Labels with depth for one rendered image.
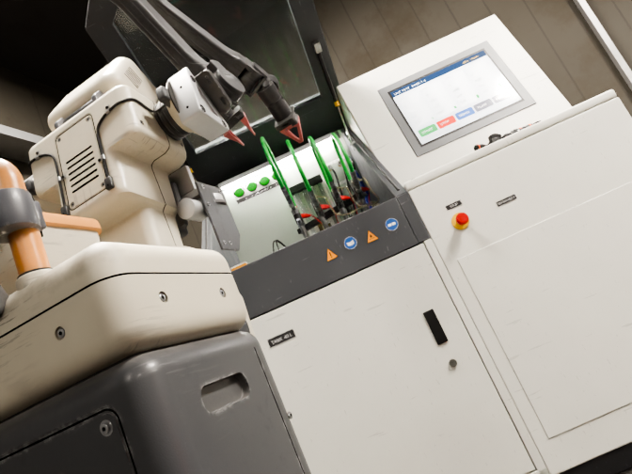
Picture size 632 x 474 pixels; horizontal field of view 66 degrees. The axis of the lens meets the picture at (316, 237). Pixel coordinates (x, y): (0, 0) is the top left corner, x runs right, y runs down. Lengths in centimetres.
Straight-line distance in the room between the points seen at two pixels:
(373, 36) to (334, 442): 290
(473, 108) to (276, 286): 99
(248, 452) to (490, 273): 108
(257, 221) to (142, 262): 158
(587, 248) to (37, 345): 140
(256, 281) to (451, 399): 66
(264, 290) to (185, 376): 99
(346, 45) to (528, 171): 240
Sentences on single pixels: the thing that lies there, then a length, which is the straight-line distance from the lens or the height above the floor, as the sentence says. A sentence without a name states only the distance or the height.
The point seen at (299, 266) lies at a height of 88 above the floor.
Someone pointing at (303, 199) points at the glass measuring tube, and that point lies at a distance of 208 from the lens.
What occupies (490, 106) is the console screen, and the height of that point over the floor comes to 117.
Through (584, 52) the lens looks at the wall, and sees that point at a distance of 357.
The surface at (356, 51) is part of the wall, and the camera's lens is 374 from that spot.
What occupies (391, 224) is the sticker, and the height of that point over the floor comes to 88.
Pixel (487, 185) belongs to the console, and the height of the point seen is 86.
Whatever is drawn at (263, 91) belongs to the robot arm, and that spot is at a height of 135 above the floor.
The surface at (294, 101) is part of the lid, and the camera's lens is 209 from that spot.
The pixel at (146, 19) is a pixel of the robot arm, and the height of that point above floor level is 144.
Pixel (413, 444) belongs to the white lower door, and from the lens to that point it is 150.
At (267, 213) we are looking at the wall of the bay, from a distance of 211.
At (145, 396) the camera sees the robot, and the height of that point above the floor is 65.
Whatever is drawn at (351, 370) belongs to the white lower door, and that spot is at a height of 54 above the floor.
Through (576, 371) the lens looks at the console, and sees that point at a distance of 157.
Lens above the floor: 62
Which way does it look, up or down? 12 degrees up
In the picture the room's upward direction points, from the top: 24 degrees counter-clockwise
